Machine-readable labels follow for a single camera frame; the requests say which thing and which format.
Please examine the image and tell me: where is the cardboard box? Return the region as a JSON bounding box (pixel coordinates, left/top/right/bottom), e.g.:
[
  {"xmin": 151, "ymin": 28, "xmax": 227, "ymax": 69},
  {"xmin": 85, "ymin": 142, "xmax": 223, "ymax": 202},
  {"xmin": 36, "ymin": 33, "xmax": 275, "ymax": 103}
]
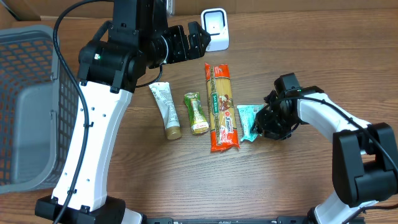
[{"xmin": 1, "ymin": 0, "xmax": 397, "ymax": 21}]

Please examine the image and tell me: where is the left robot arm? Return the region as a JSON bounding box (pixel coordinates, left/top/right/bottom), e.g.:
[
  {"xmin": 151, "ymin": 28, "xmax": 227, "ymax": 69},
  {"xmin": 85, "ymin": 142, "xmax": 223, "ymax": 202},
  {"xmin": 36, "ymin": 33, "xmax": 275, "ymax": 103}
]
[{"xmin": 35, "ymin": 0, "xmax": 211, "ymax": 224}]

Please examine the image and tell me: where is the white tube gold cap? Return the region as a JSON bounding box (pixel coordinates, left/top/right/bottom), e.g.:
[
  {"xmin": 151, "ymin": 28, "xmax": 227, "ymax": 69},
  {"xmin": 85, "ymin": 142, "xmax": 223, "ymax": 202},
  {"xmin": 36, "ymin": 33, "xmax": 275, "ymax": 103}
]
[{"xmin": 149, "ymin": 82, "xmax": 182, "ymax": 140}]

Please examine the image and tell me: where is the white barcode scanner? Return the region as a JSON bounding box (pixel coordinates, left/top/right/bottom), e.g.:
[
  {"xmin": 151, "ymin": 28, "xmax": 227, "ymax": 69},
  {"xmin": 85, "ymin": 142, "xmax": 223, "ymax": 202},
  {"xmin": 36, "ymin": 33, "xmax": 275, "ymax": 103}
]
[{"xmin": 201, "ymin": 8, "xmax": 229, "ymax": 52}]

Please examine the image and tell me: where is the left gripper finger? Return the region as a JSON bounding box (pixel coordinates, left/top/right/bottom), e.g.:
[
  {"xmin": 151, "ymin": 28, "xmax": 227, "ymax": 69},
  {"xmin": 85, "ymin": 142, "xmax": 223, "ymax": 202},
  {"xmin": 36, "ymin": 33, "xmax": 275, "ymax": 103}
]
[
  {"xmin": 188, "ymin": 21, "xmax": 211, "ymax": 45},
  {"xmin": 188, "ymin": 42, "xmax": 205, "ymax": 60}
]

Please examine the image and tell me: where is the teal white packet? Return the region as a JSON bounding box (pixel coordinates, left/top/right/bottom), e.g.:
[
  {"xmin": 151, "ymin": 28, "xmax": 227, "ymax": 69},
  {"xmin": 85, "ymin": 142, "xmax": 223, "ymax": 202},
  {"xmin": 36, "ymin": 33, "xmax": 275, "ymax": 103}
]
[{"xmin": 237, "ymin": 105, "xmax": 264, "ymax": 142}]

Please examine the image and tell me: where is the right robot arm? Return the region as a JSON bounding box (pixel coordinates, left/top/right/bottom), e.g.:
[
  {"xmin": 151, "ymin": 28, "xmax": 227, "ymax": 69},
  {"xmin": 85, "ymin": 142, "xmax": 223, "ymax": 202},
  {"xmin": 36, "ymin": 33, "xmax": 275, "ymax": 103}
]
[{"xmin": 251, "ymin": 73, "xmax": 397, "ymax": 224}]

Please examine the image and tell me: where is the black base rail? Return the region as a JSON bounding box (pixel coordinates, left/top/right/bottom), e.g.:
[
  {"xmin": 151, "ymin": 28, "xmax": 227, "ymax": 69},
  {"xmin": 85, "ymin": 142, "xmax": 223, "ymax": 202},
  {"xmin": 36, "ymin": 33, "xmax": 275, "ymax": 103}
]
[{"xmin": 142, "ymin": 216, "xmax": 310, "ymax": 224}]

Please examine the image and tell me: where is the red spaghetti packet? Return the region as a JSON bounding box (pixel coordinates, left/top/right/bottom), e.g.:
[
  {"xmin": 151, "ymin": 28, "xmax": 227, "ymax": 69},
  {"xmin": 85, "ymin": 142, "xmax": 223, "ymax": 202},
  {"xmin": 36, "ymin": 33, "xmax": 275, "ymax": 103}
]
[{"xmin": 205, "ymin": 63, "xmax": 239, "ymax": 152}]

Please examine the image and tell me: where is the green snack packet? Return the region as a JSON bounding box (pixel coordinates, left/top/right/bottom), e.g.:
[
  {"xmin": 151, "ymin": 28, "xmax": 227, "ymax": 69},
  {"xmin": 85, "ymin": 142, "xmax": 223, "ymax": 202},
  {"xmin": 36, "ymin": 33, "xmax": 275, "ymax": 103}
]
[{"xmin": 184, "ymin": 92, "xmax": 209, "ymax": 134}]

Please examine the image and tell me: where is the grey plastic basket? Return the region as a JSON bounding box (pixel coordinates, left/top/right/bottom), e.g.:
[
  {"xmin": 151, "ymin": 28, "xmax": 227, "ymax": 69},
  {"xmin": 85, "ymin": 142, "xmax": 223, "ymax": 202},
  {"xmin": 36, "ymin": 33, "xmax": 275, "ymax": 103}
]
[{"xmin": 1, "ymin": 25, "xmax": 78, "ymax": 194}]

